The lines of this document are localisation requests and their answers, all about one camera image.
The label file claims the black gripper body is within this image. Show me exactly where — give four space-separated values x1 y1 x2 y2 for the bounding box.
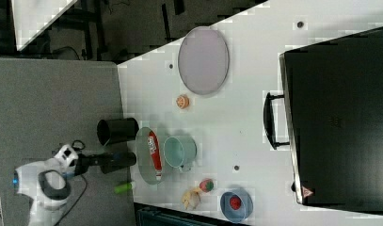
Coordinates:
74 153 100 176

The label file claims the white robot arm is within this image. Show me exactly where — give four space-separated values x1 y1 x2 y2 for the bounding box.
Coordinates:
12 153 95 226

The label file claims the silver toaster oven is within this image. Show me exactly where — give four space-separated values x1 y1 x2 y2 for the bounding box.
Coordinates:
279 26 383 216

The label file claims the strawberry toy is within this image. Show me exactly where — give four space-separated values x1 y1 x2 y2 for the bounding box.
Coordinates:
199 179 215 193

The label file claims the green strainer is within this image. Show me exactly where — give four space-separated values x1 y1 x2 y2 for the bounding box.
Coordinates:
136 127 168 185

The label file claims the red toy in bowl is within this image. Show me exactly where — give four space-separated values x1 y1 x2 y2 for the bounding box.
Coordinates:
230 196 242 210

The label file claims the orange slice toy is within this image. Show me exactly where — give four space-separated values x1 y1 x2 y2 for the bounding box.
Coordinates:
176 95 190 109

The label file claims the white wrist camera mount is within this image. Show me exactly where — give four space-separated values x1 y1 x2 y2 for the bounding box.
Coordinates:
54 144 79 173

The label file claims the round grey plate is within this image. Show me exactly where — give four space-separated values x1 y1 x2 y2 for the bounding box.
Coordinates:
178 26 230 95

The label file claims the yellow banana toy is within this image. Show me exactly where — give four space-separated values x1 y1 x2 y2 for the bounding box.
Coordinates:
181 188 200 210

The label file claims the teal mug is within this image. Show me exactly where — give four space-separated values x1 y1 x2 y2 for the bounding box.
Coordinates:
164 136 197 172

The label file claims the green toy vegetable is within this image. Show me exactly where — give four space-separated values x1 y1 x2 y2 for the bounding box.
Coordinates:
114 182 136 194

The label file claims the red ketchup bottle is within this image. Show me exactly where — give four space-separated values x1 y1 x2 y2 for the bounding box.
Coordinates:
148 131 162 181

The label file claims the blue bowl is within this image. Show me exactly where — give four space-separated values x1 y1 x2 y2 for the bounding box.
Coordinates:
220 187 253 223

